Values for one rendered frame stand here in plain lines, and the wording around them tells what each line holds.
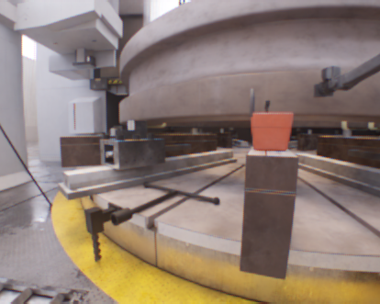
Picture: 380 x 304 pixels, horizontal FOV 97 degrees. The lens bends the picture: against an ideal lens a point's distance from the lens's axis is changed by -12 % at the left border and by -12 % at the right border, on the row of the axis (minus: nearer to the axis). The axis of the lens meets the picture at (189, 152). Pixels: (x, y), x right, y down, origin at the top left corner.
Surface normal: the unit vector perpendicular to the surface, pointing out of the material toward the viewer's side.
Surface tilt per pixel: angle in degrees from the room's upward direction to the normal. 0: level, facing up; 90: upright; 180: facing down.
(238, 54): 90
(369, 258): 90
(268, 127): 97
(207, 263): 90
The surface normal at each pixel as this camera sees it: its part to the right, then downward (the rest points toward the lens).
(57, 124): -0.04, 0.11
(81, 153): 0.40, 0.11
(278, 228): -0.36, 0.11
